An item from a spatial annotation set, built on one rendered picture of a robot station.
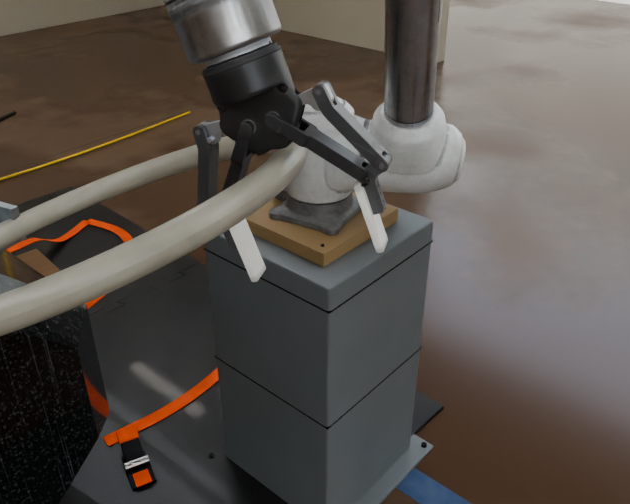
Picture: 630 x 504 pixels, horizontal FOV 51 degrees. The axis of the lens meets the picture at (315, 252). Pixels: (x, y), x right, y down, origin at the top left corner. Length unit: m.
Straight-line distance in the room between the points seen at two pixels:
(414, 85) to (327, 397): 0.72
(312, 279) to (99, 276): 0.93
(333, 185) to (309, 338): 0.34
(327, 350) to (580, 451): 1.05
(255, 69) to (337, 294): 0.87
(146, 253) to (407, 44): 0.83
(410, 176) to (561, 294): 1.60
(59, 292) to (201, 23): 0.25
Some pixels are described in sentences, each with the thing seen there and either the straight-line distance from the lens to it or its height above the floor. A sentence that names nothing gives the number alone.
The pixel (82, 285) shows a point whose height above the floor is 1.30.
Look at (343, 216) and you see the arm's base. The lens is 1.53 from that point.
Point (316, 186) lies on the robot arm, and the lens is 1.48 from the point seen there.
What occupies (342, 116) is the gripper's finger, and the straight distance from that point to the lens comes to 0.60.
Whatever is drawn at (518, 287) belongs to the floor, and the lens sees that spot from 2.93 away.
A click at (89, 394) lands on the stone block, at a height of 0.43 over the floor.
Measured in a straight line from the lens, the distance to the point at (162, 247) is 0.52.
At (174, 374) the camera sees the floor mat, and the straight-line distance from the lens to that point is 2.40.
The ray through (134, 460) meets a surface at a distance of 2.11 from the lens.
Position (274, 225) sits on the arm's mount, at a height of 0.83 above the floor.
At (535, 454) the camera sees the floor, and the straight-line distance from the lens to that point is 2.22.
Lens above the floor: 1.58
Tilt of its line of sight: 31 degrees down
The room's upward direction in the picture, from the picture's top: straight up
